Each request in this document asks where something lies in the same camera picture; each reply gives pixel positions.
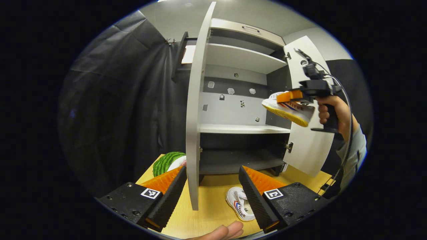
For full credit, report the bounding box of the black backdrop cloth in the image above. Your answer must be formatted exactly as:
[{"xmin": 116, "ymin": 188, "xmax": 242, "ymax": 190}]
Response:
[{"xmin": 58, "ymin": 10, "xmax": 372, "ymax": 197}]

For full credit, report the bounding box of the white shoe cabinet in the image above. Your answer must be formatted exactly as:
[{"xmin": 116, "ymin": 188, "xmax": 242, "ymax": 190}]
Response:
[{"xmin": 185, "ymin": 2, "xmax": 336, "ymax": 211}]

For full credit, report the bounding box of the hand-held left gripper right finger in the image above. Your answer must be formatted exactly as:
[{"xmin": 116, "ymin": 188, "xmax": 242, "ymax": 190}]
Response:
[{"xmin": 238, "ymin": 166, "xmax": 329, "ymax": 234}]

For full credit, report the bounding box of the white shoe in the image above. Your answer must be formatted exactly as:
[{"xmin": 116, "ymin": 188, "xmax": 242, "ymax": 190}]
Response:
[
  {"xmin": 226, "ymin": 187, "xmax": 257, "ymax": 222},
  {"xmin": 261, "ymin": 92, "xmax": 316, "ymax": 127}
]

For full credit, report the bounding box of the watermelon plush toy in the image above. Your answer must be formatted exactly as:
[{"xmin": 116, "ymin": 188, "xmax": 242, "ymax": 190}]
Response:
[{"xmin": 152, "ymin": 152, "xmax": 186, "ymax": 178}]

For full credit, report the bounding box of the white cabinet shelf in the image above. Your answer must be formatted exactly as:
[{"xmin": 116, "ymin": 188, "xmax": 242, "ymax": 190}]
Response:
[
  {"xmin": 205, "ymin": 43, "xmax": 288, "ymax": 74},
  {"xmin": 199, "ymin": 124, "xmax": 291, "ymax": 134}
]

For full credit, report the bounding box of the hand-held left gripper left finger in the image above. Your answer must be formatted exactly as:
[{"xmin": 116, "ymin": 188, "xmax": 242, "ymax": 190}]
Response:
[{"xmin": 97, "ymin": 166, "xmax": 188, "ymax": 233}]

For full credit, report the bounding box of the white cabinet drawer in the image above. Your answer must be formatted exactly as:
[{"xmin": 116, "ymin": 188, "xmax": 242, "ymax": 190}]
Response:
[{"xmin": 209, "ymin": 18, "xmax": 286, "ymax": 47}]

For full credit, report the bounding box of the white cabinet door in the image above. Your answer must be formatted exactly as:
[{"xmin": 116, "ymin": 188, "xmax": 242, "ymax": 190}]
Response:
[
  {"xmin": 283, "ymin": 36, "xmax": 336, "ymax": 178},
  {"xmin": 185, "ymin": 2, "xmax": 217, "ymax": 211}
]

